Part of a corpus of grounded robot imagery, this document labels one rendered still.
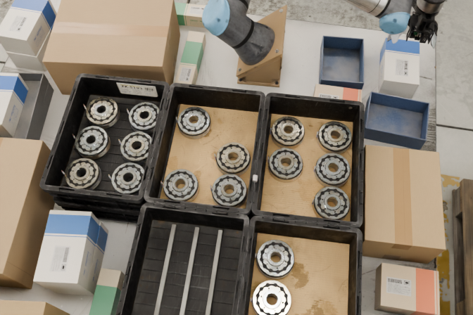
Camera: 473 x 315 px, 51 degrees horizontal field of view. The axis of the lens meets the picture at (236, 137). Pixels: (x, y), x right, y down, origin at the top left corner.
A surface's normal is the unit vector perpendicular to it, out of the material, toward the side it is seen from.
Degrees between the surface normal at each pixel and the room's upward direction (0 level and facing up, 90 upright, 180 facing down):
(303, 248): 0
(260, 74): 90
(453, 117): 0
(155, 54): 0
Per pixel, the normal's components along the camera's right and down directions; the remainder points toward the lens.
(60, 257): -0.02, -0.47
